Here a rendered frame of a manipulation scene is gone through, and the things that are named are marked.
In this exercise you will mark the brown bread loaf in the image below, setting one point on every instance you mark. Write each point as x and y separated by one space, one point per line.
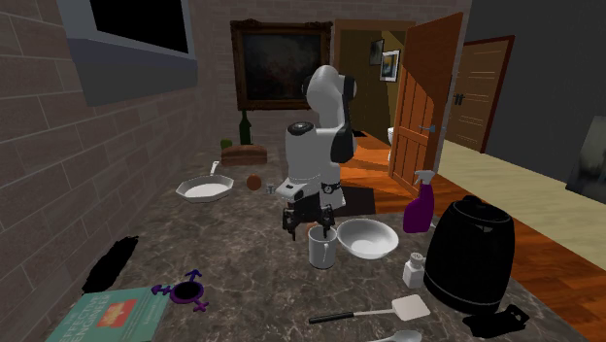
244 155

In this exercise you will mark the teal book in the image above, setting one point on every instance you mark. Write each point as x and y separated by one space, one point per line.
109 317

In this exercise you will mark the white toilet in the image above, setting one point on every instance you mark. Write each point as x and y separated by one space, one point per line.
391 136

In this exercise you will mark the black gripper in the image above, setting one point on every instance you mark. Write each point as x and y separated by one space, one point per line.
307 202

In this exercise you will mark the dark painting in brown frame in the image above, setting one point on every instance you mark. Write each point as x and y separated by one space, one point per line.
279 64

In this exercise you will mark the white mug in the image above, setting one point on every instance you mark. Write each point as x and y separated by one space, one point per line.
322 251

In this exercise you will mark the white frying pan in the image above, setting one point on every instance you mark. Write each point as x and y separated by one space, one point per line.
206 189

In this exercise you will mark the small green object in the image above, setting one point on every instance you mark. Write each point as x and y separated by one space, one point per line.
226 143

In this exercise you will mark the blue wall picture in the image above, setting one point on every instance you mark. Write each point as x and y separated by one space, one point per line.
389 65

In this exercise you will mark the grey-framed window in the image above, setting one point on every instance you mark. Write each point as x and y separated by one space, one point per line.
137 52

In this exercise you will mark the dark green bottle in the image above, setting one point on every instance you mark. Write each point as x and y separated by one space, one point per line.
245 130

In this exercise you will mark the white bowl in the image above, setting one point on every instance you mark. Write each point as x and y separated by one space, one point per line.
367 239

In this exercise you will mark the brown round fruit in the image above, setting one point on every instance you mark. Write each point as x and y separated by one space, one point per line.
254 182

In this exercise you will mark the grey spoon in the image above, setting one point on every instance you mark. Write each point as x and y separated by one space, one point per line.
402 337

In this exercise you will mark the open orange wooden door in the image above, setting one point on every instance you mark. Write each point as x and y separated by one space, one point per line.
421 104

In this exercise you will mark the black electric kettle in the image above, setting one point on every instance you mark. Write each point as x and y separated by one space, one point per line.
468 256

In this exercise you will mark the closed brown door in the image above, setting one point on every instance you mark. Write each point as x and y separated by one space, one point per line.
478 94

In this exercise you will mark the dark robot stand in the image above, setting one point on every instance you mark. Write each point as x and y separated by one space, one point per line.
360 201

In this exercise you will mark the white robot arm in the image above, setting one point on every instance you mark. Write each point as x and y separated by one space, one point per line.
303 156

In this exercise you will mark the white salt shaker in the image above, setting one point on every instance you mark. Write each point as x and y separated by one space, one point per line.
413 274

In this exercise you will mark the dark small wall picture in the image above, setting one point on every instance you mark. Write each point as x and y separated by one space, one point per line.
376 52

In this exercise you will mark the dark unframed canvas picture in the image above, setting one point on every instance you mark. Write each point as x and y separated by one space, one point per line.
589 163

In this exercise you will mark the purple spray bottle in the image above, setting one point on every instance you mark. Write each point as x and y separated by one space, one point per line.
419 208

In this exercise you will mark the black flat tag-shaped object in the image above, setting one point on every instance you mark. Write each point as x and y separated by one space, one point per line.
492 323

